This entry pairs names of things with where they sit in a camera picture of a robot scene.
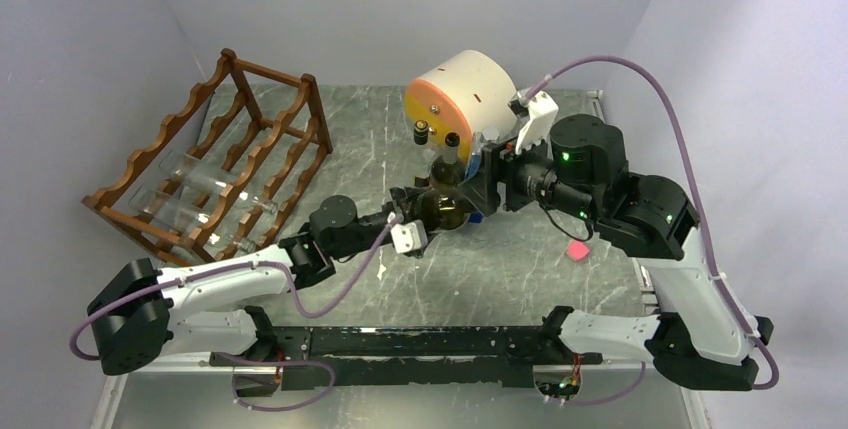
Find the small clear square bottle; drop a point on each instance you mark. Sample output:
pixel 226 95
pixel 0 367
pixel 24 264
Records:
pixel 211 180

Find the dark wine bottle behind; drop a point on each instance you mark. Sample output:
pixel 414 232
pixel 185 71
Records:
pixel 447 171

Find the blue bottle with silver cap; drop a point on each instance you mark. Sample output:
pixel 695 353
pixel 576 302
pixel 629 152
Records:
pixel 479 140

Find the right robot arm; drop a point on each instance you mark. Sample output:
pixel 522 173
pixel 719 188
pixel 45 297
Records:
pixel 700 339

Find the clear glass wine bottle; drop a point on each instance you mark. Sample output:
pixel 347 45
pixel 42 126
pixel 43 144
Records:
pixel 183 217

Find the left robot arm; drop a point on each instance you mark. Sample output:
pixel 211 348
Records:
pixel 145 312

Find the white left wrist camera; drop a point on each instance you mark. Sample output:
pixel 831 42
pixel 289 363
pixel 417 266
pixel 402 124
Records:
pixel 409 237

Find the aluminium frame rail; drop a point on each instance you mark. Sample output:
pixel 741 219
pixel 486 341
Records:
pixel 145 313

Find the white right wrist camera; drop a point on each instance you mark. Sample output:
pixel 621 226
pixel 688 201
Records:
pixel 540 112

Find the clear bottle with black cap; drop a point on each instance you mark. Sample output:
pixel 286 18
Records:
pixel 427 152

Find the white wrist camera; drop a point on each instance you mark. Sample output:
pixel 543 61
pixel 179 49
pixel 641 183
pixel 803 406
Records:
pixel 540 112
pixel 409 237

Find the cream orange yellow cylinder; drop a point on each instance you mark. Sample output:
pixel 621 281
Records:
pixel 466 94

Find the brown wooden wine rack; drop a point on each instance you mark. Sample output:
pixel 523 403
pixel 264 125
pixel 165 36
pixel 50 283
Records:
pixel 304 120

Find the pink eraser block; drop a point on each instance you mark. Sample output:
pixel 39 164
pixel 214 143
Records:
pixel 577 251

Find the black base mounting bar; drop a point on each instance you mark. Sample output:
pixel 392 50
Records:
pixel 309 357

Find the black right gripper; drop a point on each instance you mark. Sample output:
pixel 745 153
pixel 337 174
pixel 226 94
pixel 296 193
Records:
pixel 503 164

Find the dark green wine bottle front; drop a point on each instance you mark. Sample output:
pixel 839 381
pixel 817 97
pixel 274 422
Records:
pixel 442 211

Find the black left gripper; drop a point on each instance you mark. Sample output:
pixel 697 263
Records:
pixel 404 194

